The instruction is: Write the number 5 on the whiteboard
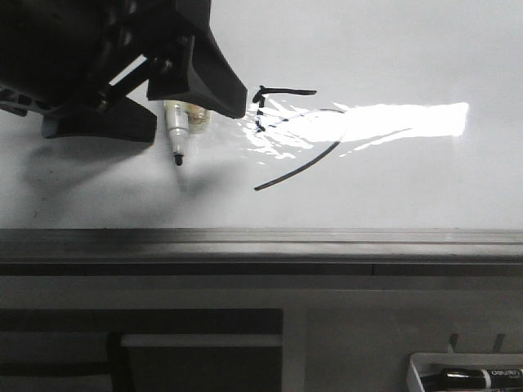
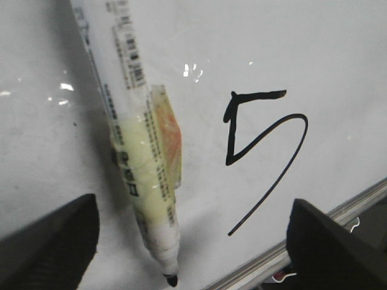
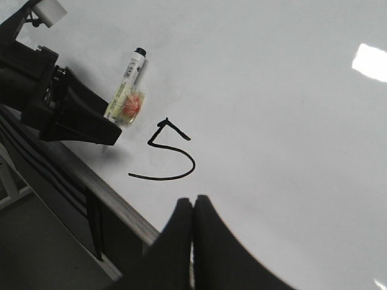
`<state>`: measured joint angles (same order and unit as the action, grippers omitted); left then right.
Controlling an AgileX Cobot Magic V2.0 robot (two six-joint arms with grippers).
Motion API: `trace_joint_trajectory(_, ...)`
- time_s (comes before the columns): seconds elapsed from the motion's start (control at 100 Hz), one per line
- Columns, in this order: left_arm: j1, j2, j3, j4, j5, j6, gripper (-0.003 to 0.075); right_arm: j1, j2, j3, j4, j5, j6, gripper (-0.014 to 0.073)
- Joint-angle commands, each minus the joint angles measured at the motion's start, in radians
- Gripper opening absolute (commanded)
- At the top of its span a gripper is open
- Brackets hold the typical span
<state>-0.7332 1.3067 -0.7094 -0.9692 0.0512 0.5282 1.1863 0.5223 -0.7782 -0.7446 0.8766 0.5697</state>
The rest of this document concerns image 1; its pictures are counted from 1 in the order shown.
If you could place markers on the white whiteboard with aluminium frame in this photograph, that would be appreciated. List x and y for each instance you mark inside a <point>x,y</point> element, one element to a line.
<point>410,144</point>

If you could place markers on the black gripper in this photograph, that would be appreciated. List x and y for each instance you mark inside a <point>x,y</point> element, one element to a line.
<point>59,55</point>

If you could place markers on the black spare whiteboard marker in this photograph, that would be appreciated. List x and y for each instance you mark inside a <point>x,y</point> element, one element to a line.
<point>454,379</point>

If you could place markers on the dark grey box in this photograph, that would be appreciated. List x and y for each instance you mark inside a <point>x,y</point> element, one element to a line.
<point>141,350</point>

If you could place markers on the taped white whiteboard marker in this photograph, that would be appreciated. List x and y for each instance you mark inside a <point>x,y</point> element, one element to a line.
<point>183,120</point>

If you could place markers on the white perforated marker tray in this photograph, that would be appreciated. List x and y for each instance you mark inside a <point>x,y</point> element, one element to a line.
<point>375,350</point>

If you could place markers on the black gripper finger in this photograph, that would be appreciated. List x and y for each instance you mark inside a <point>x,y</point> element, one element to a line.
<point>189,67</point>

